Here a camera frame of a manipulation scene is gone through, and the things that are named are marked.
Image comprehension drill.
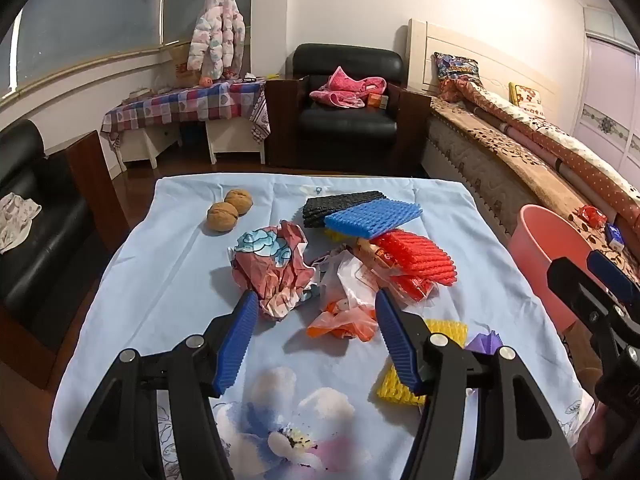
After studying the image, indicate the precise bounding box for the red snack packet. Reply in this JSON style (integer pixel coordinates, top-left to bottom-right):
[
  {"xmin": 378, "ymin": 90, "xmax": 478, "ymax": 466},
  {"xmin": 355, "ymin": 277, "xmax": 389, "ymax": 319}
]
[{"xmin": 577, "ymin": 205, "xmax": 608, "ymax": 225}]

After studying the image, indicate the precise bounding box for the pink plastic bucket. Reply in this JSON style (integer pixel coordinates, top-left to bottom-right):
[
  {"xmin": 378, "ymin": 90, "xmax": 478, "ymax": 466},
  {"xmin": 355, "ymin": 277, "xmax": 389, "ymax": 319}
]
[{"xmin": 509, "ymin": 204, "xmax": 608, "ymax": 333}]

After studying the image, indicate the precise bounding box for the brown floral bedspread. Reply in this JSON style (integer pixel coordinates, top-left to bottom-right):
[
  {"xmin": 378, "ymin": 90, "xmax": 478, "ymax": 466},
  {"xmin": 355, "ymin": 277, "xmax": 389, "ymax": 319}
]
[{"xmin": 430, "ymin": 97, "xmax": 640, "ymax": 281}]

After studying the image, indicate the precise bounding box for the red foam net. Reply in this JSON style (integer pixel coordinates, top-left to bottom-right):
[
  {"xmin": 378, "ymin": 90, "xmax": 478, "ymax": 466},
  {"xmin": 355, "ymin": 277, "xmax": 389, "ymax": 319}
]
[{"xmin": 372, "ymin": 229, "xmax": 459, "ymax": 288}]

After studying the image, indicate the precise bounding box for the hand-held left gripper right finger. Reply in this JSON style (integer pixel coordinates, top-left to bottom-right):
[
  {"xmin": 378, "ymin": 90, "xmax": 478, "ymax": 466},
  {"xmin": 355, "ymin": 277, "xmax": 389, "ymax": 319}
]
[{"xmin": 374, "ymin": 287, "xmax": 583, "ymax": 480}]

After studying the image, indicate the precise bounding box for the crumpled red blue paper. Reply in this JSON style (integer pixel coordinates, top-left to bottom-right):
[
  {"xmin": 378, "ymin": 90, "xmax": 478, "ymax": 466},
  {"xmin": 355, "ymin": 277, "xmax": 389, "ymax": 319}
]
[{"xmin": 229, "ymin": 220, "xmax": 321, "ymax": 320}]

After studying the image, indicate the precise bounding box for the person's right hand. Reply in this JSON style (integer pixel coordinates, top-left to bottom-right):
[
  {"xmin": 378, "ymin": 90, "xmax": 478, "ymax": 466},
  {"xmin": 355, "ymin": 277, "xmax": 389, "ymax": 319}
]
[{"xmin": 574, "ymin": 400, "xmax": 622, "ymax": 480}]

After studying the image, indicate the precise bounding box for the black foam net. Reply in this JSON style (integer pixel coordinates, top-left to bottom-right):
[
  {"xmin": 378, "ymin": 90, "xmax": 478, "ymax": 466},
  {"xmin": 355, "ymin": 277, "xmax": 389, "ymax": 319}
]
[{"xmin": 302, "ymin": 190, "xmax": 387, "ymax": 229}]

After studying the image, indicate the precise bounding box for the brown walnut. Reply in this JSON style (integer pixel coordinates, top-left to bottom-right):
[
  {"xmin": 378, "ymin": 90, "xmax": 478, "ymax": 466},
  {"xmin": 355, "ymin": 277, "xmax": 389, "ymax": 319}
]
[
  {"xmin": 224, "ymin": 188, "xmax": 255, "ymax": 216},
  {"xmin": 207, "ymin": 202, "xmax": 239, "ymax": 232}
]

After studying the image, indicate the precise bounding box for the large yellow foam net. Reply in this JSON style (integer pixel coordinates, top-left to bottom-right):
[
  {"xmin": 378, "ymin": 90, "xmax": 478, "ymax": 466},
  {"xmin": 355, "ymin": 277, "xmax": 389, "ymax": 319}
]
[{"xmin": 376, "ymin": 318, "xmax": 469, "ymax": 407}]

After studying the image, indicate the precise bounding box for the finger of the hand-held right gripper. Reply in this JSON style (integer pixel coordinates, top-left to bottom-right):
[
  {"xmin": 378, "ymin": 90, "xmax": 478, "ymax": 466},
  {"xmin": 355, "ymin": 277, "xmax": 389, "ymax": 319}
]
[
  {"xmin": 586, "ymin": 250, "xmax": 640, "ymax": 307},
  {"xmin": 546, "ymin": 257, "xmax": 626, "ymax": 356}
]

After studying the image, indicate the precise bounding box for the purple face mask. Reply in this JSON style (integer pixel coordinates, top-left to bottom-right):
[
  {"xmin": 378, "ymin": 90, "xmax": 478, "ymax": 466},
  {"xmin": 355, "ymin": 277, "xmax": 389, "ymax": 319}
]
[{"xmin": 464, "ymin": 331, "xmax": 504, "ymax": 354}]

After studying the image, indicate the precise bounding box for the bed with cream headboard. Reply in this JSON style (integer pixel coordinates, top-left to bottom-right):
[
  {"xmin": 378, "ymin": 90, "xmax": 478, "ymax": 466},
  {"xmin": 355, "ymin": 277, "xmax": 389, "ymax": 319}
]
[{"xmin": 407, "ymin": 18, "xmax": 640, "ymax": 311}]

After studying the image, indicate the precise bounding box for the clear plastic bag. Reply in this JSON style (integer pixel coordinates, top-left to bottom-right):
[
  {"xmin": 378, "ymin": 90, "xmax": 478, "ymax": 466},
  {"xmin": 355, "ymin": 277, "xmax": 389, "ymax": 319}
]
[{"xmin": 312, "ymin": 250, "xmax": 382, "ymax": 312}]

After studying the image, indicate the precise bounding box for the black leather armchair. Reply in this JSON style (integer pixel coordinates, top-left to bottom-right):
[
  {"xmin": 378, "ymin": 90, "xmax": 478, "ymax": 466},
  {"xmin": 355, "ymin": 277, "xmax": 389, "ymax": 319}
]
[{"xmin": 263, "ymin": 43, "xmax": 432, "ymax": 171}]

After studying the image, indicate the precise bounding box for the white patterned cloth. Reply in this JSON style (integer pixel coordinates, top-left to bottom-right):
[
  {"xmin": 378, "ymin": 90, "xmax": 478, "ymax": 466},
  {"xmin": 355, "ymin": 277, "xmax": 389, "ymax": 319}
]
[{"xmin": 0, "ymin": 192, "xmax": 42, "ymax": 255}]

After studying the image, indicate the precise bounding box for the colourful patterned pillow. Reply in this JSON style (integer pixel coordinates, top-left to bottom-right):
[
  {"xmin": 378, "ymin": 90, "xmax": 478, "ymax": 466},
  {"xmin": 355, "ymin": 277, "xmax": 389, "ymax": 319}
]
[{"xmin": 433, "ymin": 52, "xmax": 481, "ymax": 82}]

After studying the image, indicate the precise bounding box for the orange dotted quilt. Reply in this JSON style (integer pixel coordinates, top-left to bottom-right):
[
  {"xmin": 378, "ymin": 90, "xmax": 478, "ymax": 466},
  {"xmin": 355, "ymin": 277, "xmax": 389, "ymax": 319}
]
[{"xmin": 440, "ymin": 77, "xmax": 640, "ymax": 233}]

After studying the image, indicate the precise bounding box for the red plastic wrapper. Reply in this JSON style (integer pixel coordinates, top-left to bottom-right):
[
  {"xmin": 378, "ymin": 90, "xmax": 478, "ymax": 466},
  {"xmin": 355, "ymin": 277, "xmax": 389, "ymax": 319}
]
[{"xmin": 385, "ymin": 270, "xmax": 437, "ymax": 304}]

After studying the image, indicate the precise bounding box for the cardboard box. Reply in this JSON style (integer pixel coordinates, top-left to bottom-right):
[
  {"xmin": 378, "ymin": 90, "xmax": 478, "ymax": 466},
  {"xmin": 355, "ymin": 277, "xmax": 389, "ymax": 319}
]
[{"xmin": 172, "ymin": 45, "xmax": 202, "ymax": 88}]

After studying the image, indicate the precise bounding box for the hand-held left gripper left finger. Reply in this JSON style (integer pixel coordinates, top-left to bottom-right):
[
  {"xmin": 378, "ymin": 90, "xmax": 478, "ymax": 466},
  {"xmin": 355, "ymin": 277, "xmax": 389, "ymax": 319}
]
[{"xmin": 57, "ymin": 289, "xmax": 261, "ymax": 480}]

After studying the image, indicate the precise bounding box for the white side table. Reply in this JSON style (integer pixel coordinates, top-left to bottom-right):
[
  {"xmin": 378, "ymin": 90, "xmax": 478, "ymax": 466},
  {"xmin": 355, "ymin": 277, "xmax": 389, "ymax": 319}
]
[{"xmin": 117, "ymin": 120, "xmax": 266, "ymax": 170}]

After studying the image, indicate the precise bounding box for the yellow flowered cushion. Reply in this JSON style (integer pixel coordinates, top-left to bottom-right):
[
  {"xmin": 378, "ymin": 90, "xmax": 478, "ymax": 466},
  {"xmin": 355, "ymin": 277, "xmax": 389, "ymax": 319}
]
[{"xmin": 509, "ymin": 82, "xmax": 546, "ymax": 118}]

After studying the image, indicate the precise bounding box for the lilac wardrobe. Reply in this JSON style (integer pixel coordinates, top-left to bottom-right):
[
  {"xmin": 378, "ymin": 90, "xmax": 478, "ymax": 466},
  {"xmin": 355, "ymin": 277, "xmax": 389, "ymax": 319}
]
[{"xmin": 580, "ymin": 5, "xmax": 640, "ymax": 181}]

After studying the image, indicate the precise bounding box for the orange plastic bag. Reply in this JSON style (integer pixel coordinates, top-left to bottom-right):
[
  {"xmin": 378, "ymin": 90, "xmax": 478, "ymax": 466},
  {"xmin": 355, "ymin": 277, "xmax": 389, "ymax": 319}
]
[{"xmin": 306, "ymin": 300, "xmax": 379, "ymax": 343}]

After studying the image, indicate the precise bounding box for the black leather sofa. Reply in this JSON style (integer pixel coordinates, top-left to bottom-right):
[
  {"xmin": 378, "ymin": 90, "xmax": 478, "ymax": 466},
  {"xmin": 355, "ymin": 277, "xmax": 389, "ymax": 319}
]
[{"xmin": 0, "ymin": 119, "xmax": 131, "ymax": 391}]

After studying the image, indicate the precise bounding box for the pink puffer jacket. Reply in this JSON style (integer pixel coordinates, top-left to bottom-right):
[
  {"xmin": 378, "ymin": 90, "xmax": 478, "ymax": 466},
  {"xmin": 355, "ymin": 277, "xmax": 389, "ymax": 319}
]
[{"xmin": 187, "ymin": 0, "xmax": 246, "ymax": 80}]

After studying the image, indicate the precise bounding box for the light blue floral tablecloth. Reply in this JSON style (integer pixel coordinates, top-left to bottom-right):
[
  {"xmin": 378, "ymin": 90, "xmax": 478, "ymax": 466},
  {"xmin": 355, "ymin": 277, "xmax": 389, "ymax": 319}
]
[{"xmin": 48, "ymin": 174, "xmax": 596, "ymax": 480}]

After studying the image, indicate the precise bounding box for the brown snack wrapper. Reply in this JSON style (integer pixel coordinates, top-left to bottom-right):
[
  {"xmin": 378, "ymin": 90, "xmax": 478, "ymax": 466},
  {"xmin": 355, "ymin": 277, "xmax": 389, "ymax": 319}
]
[{"xmin": 345, "ymin": 237, "xmax": 397, "ymax": 272}]

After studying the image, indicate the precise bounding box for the pink garment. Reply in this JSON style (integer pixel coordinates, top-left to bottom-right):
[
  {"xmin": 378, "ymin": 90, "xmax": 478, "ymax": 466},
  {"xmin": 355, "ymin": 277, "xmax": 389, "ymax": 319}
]
[{"xmin": 309, "ymin": 66, "xmax": 388, "ymax": 111}]

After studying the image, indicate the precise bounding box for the blue foam net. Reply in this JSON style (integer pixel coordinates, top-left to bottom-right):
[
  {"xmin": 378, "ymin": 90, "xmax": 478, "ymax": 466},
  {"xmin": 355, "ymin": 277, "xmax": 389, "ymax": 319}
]
[{"xmin": 324, "ymin": 198, "xmax": 423, "ymax": 239}]

